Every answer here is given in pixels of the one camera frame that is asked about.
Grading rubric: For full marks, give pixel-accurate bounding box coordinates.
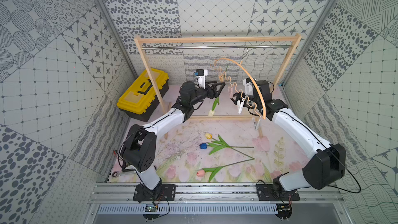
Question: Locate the right controller board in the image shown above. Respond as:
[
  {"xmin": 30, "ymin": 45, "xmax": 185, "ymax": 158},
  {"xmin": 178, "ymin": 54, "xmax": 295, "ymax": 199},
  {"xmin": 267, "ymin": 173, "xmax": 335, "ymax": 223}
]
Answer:
[{"xmin": 275, "ymin": 204, "xmax": 292, "ymax": 220}]

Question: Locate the yellow tulip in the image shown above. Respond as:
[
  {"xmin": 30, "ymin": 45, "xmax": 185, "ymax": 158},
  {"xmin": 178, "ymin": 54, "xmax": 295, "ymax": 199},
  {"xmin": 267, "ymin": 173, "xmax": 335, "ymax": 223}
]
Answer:
[{"xmin": 205, "ymin": 133, "xmax": 254, "ymax": 159}]

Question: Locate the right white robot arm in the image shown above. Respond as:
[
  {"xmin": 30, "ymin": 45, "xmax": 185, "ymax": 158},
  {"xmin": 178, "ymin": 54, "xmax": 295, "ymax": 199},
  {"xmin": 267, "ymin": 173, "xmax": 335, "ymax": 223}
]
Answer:
[{"xmin": 229, "ymin": 78, "xmax": 349, "ymax": 192}]

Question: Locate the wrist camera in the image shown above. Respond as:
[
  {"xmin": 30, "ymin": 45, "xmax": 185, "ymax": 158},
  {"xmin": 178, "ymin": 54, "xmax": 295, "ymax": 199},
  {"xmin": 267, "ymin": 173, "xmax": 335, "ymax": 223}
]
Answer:
[
  {"xmin": 243, "ymin": 78, "xmax": 255, "ymax": 97},
  {"xmin": 193, "ymin": 69, "xmax": 208, "ymax": 89}
]

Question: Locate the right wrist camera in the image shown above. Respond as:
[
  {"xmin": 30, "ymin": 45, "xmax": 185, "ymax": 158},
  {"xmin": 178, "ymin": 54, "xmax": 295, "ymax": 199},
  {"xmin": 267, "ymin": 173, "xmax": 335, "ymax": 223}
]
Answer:
[{"xmin": 243, "ymin": 78, "xmax": 255, "ymax": 97}]

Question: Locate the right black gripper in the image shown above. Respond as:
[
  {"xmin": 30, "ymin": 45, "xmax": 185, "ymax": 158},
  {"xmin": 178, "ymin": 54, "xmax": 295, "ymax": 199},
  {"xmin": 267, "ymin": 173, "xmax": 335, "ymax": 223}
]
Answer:
[{"xmin": 231, "ymin": 91, "xmax": 261, "ymax": 110}]

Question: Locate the controller board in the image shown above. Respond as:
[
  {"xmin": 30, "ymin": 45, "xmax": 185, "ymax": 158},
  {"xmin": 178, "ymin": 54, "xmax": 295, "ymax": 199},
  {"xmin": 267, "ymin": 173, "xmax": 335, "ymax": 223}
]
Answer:
[
  {"xmin": 143, "ymin": 204, "xmax": 160, "ymax": 220},
  {"xmin": 275, "ymin": 204, "xmax": 292, "ymax": 220}
]

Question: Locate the pink tulip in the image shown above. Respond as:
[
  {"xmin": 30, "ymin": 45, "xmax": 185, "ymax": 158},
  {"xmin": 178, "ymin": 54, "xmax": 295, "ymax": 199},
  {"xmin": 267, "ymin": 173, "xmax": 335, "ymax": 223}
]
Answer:
[{"xmin": 196, "ymin": 159, "xmax": 254, "ymax": 183}]

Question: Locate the blue tulip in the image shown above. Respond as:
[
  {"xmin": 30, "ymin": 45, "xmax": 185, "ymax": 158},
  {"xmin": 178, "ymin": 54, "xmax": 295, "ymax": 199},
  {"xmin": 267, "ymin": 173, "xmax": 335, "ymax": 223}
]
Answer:
[{"xmin": 199, "ymin": 143, "xmax": 252, "ymax": 156}]

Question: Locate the aluminium rail base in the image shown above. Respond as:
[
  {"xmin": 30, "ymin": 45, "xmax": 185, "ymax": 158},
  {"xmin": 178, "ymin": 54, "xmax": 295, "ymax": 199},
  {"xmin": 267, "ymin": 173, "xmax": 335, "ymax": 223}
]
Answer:
[{"xmin": 88, "ymin": 183, "xmax": 344, "ymax": 204}]

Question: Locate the floral pink table mat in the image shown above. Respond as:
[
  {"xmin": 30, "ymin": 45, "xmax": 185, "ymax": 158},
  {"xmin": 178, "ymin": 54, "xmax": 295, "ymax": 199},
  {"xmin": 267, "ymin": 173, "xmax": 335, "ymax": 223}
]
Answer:
[{"xmin": 108, "ymin": 84, "xmax": 312, "ymax": 184}]

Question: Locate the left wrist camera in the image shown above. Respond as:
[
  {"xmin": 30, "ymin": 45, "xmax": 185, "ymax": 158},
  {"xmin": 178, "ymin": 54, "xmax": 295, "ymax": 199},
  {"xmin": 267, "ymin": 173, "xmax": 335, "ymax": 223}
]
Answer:
[{"xmin": 193, "ymin": 69, "xmax": 208, "ymax": 89}]

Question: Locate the yellow black toolbox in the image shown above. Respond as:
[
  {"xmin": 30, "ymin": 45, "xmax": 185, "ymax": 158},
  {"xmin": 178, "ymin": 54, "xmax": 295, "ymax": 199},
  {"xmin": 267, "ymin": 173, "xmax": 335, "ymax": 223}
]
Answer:
[{"xmin": 117, "ymin": 71, "xmax": 159, "ymax": 122}]

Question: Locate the left controller board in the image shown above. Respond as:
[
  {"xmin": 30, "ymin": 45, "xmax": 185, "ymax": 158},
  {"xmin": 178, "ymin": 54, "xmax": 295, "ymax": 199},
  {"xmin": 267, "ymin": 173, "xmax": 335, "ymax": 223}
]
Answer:
[{"xmin": 143, "ymin": 204, "xmax": 160, "ymax": 220}]

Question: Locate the wooden clothes rack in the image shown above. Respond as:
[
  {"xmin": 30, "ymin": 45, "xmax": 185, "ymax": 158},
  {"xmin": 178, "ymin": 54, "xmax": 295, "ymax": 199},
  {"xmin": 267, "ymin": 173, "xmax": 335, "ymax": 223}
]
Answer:
[{"xmin": 134, "ymin": 34, "xmax": 303, "ymax": 140}]

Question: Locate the white tulip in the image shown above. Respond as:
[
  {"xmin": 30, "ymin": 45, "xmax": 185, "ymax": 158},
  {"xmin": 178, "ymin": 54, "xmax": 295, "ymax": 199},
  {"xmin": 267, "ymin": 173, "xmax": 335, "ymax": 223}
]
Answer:
[{"xmin": 208, "ymin": 66, "xmax": 228, "ymax": 117}]

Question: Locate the wooden clothes hanger with clips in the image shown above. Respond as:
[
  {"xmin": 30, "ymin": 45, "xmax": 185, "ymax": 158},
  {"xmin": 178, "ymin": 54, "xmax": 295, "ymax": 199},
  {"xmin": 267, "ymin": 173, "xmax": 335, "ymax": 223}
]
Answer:
[{"xmin": 214, "ymin": 46, "xmax": 266, "ymax": 131}]

